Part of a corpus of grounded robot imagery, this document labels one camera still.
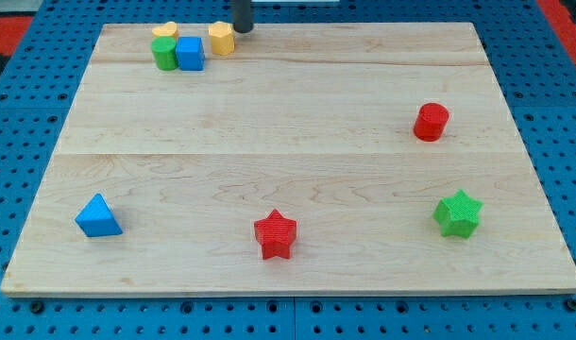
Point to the wooden board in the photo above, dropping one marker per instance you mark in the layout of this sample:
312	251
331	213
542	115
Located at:
315	121

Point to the red star block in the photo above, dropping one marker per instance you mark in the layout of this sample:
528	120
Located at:
275	234

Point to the red cylinder block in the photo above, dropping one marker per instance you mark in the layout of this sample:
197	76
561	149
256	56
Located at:
431	121

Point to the yellow hexagon block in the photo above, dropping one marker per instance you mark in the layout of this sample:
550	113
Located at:
221	38

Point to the blue cube block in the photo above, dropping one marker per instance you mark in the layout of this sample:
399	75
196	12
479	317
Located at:
190	54

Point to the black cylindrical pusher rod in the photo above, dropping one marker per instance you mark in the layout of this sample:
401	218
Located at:
242	15

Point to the green cylinder block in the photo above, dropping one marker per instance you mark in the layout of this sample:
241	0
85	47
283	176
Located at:
164	52

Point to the green star block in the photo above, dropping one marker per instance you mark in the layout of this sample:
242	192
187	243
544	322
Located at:
458	215

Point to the yellow heart block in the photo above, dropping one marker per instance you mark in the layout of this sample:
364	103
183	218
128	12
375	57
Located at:
169	29

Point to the blue triangle block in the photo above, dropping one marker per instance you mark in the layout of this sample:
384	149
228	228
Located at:
97	220

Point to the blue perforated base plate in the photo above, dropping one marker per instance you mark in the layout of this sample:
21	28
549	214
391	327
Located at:
533	68

